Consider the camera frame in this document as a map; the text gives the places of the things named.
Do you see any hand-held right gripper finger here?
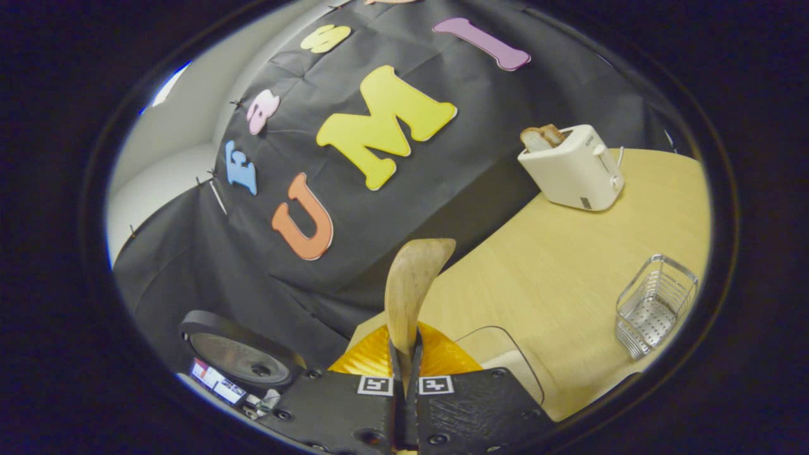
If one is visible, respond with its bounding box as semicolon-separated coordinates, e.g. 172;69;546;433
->
262;325;405;455
404;322;557;455

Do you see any clear plastic rice container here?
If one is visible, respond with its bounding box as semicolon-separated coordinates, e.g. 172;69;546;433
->
454;325;545;406

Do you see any wooden spoon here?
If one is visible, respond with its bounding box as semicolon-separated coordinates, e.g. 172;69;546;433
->
384;238;457;380

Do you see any dark grey rice cooker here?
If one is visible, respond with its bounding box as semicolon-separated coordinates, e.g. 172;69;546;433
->
179;310;307;389

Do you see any metal wire chopstick holder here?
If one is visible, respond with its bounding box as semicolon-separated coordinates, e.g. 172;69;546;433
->
615;254;699;361

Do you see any black backdrop cloth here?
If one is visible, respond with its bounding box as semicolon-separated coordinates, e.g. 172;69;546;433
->
113;0;702;373

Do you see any white toaster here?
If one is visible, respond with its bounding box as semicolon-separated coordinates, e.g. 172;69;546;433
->
517;124;625;212

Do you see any ceiling light panel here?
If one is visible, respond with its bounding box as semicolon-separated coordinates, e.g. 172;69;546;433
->
152;61;192;107

